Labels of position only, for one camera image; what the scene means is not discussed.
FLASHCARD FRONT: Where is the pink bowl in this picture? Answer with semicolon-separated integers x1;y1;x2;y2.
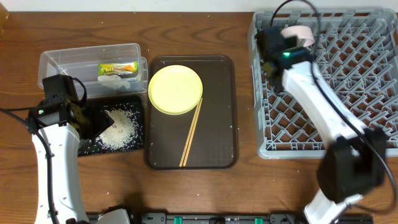
281;26;315;47

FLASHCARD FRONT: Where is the rice food waste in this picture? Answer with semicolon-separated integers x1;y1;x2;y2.
98;109;139;151

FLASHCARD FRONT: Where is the green snack wrapper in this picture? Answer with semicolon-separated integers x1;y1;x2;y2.
98;62;138;76

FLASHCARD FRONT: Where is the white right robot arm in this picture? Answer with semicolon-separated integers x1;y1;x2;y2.
254;27;394;223

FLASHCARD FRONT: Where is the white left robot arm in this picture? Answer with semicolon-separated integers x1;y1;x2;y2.
26;96;130;223

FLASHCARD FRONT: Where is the grey dishwasher rack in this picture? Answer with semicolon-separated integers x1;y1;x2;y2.
248;9;397;159

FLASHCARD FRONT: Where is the black plastic bin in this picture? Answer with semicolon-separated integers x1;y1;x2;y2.
78;95;144;157

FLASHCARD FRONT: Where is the clear plastic bin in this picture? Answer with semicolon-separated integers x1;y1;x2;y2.
38;43;148;98

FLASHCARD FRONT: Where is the yellow plate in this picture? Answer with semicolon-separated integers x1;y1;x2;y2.
148;65;203;115

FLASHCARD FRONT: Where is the dark brown serving tray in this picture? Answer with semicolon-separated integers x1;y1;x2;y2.
144;55;238;170

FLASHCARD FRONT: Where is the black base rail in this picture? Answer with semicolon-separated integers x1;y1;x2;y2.
86;212;374;224

